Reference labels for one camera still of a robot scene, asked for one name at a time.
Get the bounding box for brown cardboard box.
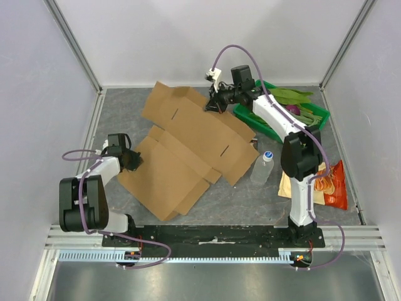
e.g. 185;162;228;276
117;82;259;221

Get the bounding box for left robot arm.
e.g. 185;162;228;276
59;133;143;246

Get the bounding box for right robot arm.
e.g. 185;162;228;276
205;65;326;247

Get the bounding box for green plastic tray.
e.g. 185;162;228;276
234;80;330;142

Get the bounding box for green leafy vegetables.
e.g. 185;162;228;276
269;88;313;105

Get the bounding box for red onion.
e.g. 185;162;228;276
285;105;301;115

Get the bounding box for clear plastic water bottle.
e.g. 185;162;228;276
250;151;274;185

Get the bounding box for green long beans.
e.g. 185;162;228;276
291;110;323;126

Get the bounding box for beige paper bag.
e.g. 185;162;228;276
278;172;325;205

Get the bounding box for red chip bag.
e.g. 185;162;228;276
313;160;348;211

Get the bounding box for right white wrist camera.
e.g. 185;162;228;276
205;68;222;92

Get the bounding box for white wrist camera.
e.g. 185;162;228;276
205;68;222;92
95;140;108;155

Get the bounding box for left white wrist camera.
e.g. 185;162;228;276
95;140;108;155

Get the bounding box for white slotted cable duct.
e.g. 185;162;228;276
58;250;294;264

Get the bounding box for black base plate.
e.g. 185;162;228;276
102;224;326;258

